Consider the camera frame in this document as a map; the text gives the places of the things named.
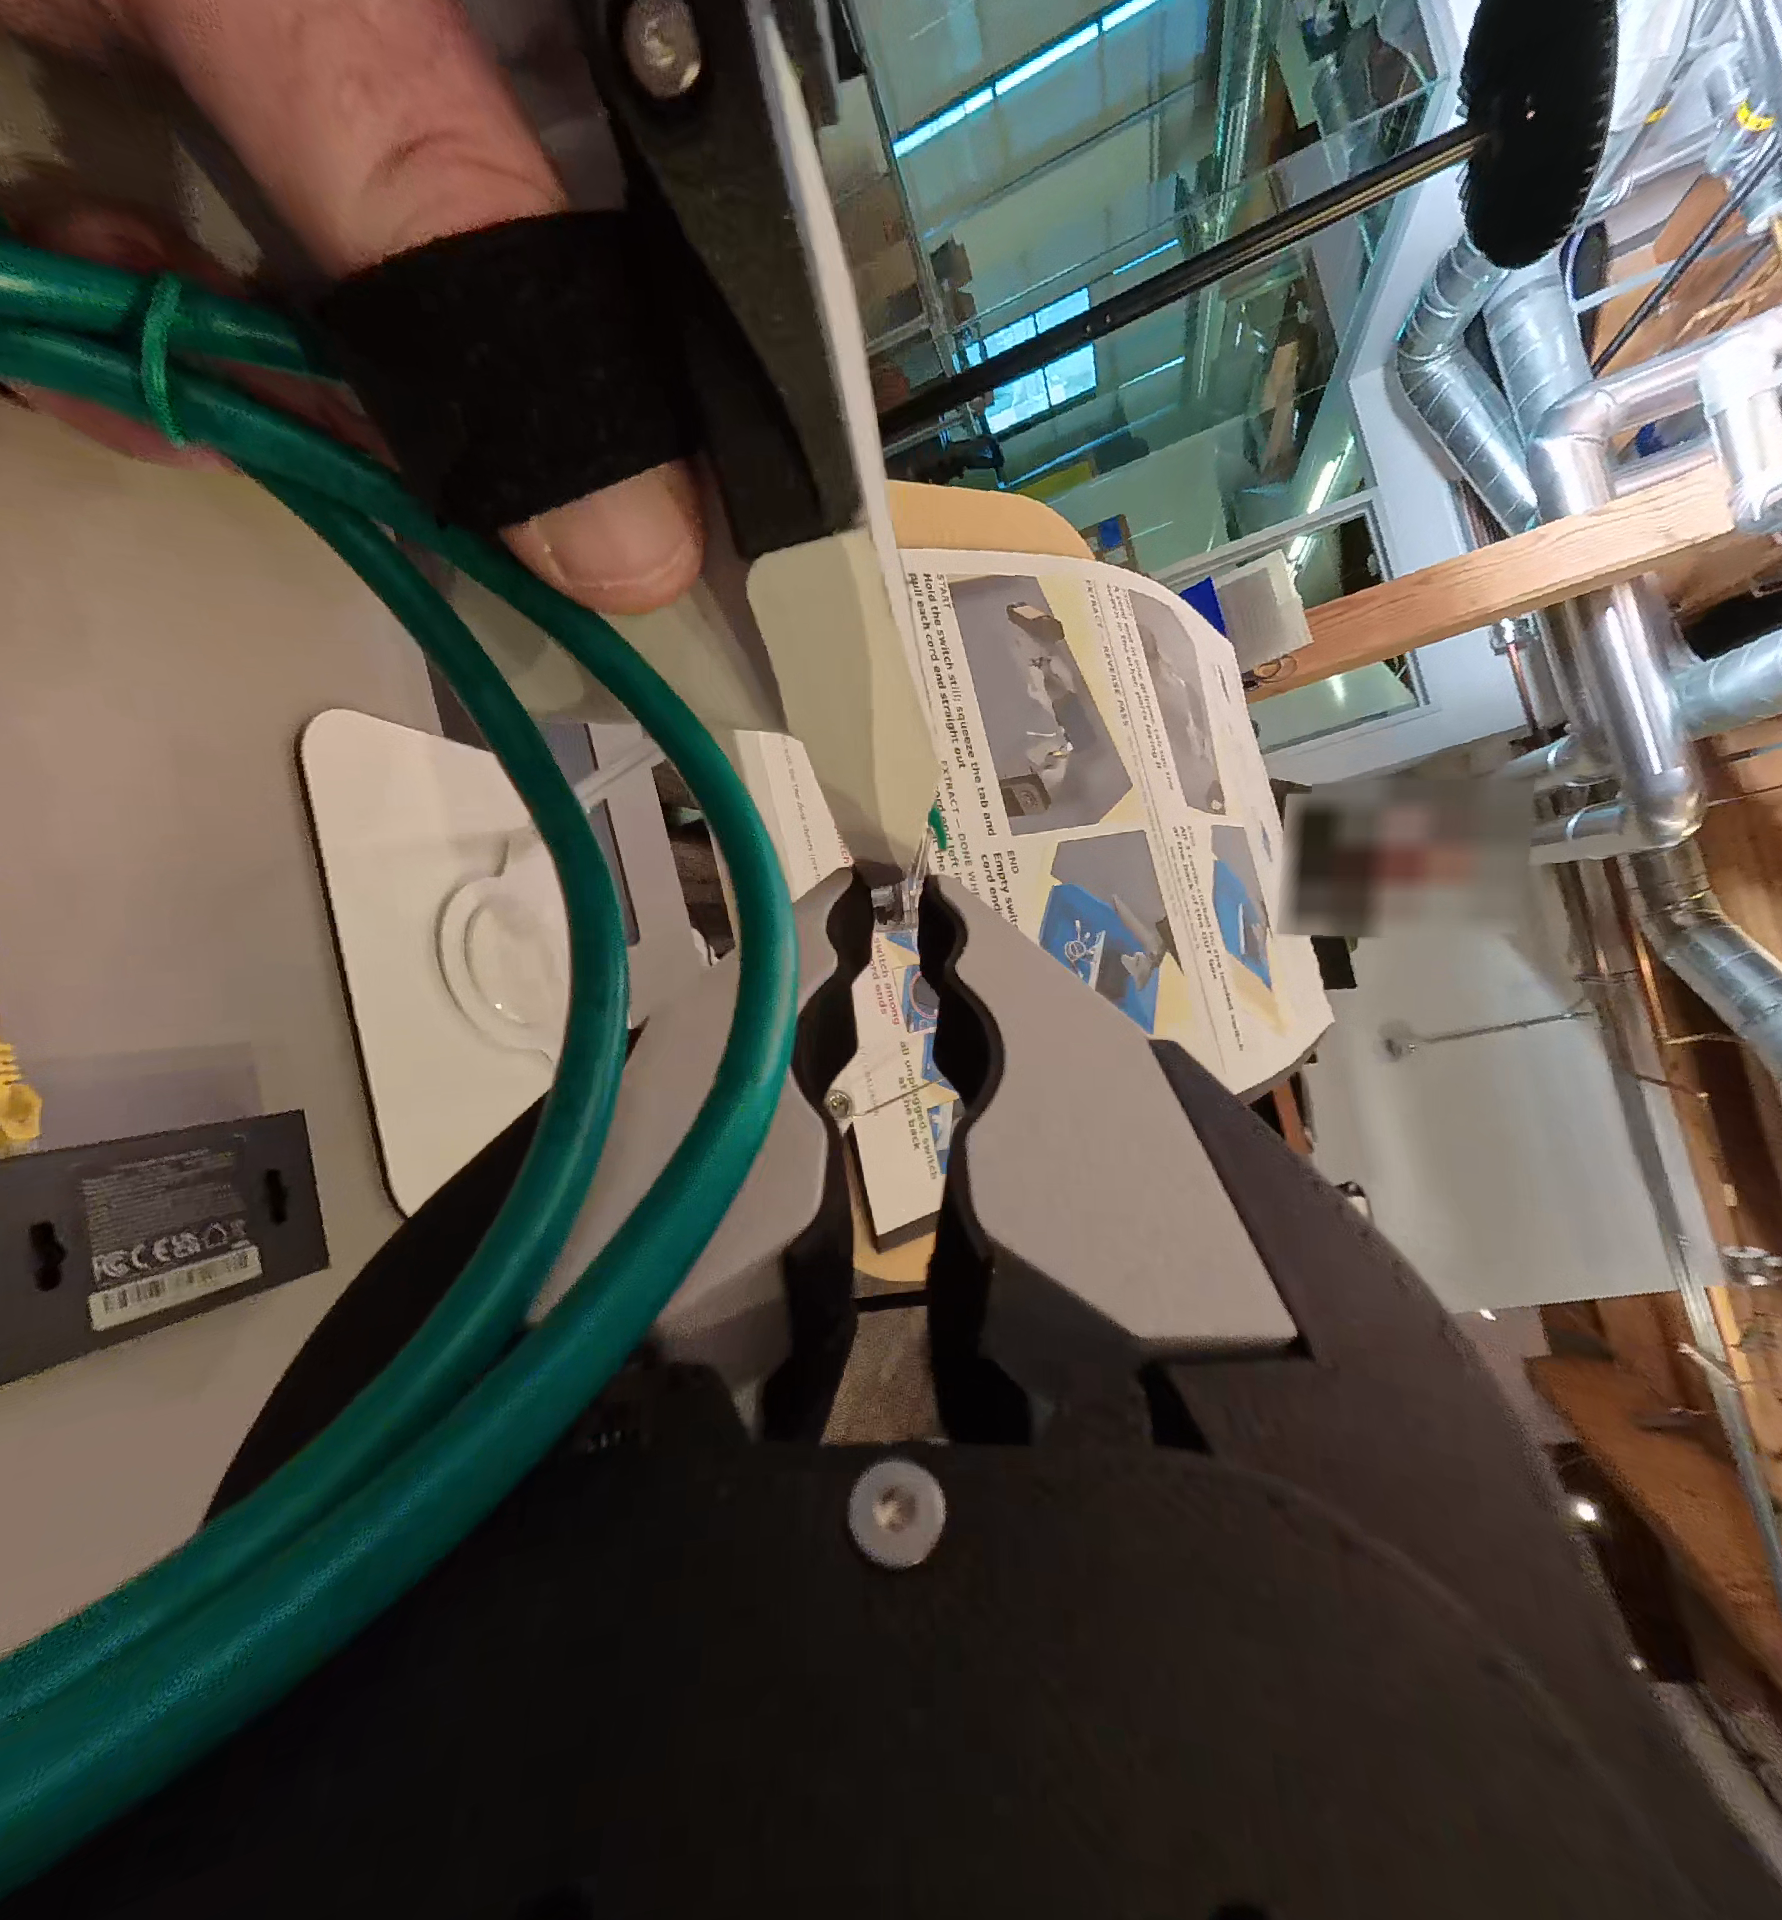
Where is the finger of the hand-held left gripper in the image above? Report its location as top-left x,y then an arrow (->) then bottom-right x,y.
747,0 -> 972,888

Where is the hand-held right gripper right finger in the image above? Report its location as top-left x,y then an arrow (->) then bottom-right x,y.
925,883 -> 1301,1447

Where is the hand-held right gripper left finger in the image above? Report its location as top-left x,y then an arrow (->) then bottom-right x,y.
537,872 -> 873,1447

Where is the green ethernet cable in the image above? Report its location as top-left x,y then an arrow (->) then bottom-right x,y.
0,151 -> 956,1916

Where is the black network switch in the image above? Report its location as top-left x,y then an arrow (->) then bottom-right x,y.
0,1110 -> 333,1399

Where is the person's left hand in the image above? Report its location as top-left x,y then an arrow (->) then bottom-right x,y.
0,0 -> 713,617

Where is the printed instruction sheet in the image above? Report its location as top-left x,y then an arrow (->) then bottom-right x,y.
734,547 -> 1339,1238

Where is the clear plastic board support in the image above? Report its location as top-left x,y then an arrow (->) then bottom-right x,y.
433,833 -> 599,1051

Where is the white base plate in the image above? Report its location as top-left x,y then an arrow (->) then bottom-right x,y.
301,707 -> 751,1223

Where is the silver ceiling air duct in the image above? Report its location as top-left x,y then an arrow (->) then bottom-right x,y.
1395,0 -> 1782,1442

